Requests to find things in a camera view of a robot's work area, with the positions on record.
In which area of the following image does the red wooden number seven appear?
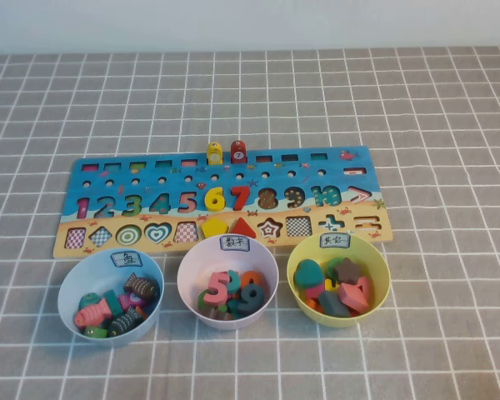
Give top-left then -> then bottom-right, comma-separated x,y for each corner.
231,184 -> 252,212

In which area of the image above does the light pink plastic bowl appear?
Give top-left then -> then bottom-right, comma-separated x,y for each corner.
176,233 -> 280,331

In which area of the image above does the light yellow plastic bowl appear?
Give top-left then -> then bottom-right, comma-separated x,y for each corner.
286,232 -> 392,328

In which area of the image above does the teal wooden fish piece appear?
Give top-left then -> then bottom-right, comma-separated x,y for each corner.
102,288 -> 124,318

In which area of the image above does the yellow wooden fish piece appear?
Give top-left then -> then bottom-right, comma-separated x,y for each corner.
206,141 -> 225,166

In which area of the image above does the yellow wooden number six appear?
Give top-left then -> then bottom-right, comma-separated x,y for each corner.
203,186 -> 227,213

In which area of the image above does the teal wooden heart piece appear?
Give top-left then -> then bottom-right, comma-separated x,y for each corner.
294,258 -> 326,289

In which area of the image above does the red wooden triangle piece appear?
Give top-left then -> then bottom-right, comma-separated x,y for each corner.
229,217 -> 258,240

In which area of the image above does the dark grey wooden fish piece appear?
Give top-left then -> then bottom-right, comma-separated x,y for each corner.
107,310 -> 147,338

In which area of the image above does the dark teal number nine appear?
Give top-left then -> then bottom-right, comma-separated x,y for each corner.
235,282 -> 266,316

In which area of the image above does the pink wooden number five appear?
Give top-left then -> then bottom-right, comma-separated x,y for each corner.
202,270 -> 231,305

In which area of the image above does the brown wooden star piece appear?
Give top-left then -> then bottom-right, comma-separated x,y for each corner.
332,257 -> 363,284

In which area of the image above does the red fish piece numbered seven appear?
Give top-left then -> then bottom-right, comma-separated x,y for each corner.
229,139 -> 248,164

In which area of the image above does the paper label on pink bowl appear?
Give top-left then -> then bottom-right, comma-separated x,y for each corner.
219,234 -> 251,253

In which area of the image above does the paper label on blue bowl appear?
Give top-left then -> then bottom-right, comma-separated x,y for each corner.
111,249 -> 143,268

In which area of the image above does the magenta wooden fish piece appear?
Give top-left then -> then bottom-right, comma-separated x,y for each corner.
118,290 -> 145,312

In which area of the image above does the brown wooden fish piece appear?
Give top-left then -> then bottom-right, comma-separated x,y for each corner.
122,272 -> 162,302

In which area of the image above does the ocean themed wooden puzzle board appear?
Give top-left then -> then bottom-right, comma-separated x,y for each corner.
51,144 -> 394,259

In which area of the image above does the grey checked tablecloth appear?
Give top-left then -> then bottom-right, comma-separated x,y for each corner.
0,44 -> 500,400

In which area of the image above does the slate grey wooden diamond piece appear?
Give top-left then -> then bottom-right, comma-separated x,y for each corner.
317,290 -> 353,318

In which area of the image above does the salmon pink wooden square piece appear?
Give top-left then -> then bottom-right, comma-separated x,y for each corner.
337,282 -> 370,313

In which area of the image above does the yellow wooden pentagon piece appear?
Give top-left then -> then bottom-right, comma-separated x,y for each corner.
202,216 -> 231,240

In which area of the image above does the light blue plastic bowl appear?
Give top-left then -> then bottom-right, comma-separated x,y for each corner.
57,248 -> 166,349

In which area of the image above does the orange wooden number piece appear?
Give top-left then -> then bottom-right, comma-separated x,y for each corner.
240,270 -> 263,293

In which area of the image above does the green wooden ring piece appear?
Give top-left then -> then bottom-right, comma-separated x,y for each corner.
323,257 -> 345,278

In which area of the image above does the teal wooden number piece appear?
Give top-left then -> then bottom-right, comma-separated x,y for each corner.
227,269 -> 243,295

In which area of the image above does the pink wooden fish piece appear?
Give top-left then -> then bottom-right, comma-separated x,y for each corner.
73,297 -> 113,330

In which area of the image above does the paper label on yellow bowl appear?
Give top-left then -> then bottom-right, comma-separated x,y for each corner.
318,232 -> 352,250

